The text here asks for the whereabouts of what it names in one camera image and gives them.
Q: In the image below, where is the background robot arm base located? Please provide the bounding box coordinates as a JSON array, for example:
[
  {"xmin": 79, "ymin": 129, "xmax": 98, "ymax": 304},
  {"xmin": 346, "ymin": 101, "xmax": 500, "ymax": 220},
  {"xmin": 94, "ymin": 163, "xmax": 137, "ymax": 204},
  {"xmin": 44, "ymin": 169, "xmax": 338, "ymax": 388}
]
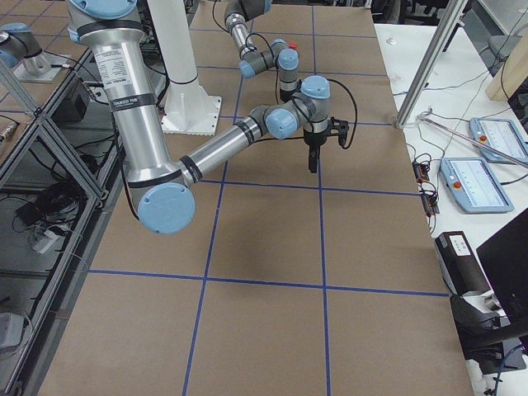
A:
[{"xmin": 1, "ymin": 22, "xmax": 68, "ymax": 83}]

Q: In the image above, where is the aluminium frame post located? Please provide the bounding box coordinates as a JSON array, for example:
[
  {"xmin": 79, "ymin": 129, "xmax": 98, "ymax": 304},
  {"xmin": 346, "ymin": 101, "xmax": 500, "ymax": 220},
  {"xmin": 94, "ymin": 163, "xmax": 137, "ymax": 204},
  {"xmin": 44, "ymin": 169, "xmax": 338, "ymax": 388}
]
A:
[{"xmin": 394, "ymin": 0, "xmax": 469, "ymax": 130}]

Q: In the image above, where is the far teach pendant tablet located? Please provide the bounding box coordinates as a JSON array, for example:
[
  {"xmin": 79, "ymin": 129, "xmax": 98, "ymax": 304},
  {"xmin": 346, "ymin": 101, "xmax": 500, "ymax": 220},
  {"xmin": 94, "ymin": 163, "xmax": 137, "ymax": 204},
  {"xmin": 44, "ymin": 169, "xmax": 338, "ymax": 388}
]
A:
[{"xmin": 469, "ymin": 118, "xmax": 527, "ymax": 163}]

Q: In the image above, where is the near teach pendant tablet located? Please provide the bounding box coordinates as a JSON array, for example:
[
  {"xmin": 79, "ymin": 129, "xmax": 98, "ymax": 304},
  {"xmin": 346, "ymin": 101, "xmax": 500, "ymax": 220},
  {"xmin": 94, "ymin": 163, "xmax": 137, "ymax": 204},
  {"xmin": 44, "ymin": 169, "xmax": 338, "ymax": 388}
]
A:
[{"xmin": 440, "ymin": 157, "xmax": 515, "ymax": 214}]

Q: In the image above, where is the black box with label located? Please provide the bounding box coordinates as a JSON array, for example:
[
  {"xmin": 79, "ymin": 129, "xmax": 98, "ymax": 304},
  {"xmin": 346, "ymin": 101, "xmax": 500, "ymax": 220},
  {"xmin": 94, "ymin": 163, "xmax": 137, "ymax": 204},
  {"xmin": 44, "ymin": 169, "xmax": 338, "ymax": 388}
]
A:
[{"xmin": 434, "ymin": 231, "xmax": 490, "ymax": 296}]

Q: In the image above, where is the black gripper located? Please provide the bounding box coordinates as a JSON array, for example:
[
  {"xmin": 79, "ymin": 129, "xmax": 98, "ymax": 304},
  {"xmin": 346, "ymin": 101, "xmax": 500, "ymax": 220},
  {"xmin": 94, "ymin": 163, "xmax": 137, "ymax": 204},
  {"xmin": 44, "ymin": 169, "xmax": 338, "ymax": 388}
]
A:
[
  {"xmin": 303, "ymin": 130, "xmax": 329, "ymax": 173},
  {"xmin": 280, "ymin": 87, "xmax": 300, "ymax": 103}
]

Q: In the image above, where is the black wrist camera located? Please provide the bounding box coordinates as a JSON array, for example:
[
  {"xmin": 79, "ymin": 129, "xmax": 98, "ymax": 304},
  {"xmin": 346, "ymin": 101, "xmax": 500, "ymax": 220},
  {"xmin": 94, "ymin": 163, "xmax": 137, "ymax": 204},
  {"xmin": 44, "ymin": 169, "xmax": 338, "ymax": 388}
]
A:
[{"xmin": 328, "ymin": 117, "xmax": 349, "ymax": 149}]

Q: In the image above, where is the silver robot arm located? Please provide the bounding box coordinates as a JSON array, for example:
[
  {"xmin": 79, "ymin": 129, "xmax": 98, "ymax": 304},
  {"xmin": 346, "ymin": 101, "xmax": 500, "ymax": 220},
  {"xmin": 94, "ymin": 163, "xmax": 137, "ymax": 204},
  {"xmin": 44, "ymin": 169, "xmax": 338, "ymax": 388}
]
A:
[
  {"xmin": 224, "ymin": 1, "xmax": 300, "ymax": 102},
  {"xmin": 68, "ymin": 1, "xmax": 330, "ymax": 234}
]

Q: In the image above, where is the metal rod with handle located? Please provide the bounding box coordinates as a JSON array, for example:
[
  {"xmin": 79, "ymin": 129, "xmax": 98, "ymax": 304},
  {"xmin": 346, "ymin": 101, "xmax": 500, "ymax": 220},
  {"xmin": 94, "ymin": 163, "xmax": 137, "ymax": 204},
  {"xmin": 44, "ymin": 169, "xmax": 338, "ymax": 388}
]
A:
[{"xmin": 416, "ymin": 110, "xmax": 527, "ymax": 166}]

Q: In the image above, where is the white central pedestal column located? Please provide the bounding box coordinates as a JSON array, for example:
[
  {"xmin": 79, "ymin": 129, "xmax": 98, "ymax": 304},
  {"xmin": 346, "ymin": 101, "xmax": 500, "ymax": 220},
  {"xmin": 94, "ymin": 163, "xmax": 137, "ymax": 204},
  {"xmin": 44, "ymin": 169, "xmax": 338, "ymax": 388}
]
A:
[{"xmin": 148, "ymin": 0, "xmax": 222, "ymax": 135}]

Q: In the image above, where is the small electronics board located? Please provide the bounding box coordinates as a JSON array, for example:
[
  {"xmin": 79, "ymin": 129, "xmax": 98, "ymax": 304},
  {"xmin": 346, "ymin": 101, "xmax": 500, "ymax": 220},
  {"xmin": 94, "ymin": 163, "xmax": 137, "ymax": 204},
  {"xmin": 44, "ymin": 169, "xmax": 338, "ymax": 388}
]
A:
[{"xmin": 412, "ymin": 153, "xmax": 440, "ymax": 218}]

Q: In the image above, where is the teach pendant tablet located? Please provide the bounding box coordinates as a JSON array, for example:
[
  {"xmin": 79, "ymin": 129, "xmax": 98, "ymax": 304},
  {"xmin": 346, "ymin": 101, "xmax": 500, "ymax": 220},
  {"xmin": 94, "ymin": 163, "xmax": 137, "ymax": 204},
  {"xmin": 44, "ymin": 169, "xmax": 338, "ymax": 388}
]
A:
[
  {"xmin": 440, "ymin": 157, "xmax": 515, "ymax": 214},
  {"xmin": 469, "ymin": 118, "xmax": 527, "ymax": 163}
]

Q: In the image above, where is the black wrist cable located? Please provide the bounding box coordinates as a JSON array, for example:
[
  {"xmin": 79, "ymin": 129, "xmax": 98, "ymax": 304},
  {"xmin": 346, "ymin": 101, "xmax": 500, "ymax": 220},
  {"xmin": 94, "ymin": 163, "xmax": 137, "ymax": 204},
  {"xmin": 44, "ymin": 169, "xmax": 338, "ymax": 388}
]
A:
[{"xmin": 325, "ymin": 78, "xmax": 358, "ymax": 150}]

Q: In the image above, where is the grey power adapter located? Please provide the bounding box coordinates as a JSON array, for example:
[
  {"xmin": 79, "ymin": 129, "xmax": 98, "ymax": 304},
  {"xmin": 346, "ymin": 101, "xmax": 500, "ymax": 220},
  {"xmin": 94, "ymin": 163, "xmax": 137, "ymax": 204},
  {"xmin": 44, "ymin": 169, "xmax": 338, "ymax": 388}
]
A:
[{"xmin": 0, "ymin": 313, "xmax": 25, "ymax": 351}]

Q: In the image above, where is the black monitor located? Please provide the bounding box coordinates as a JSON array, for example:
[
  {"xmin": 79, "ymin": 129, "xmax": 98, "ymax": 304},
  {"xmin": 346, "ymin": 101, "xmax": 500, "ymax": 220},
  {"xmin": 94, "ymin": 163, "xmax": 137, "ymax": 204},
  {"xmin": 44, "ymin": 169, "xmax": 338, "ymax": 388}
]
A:
[{"xmin": 477, "ymin": 210, "xmax": 528, "ymax": 321}]

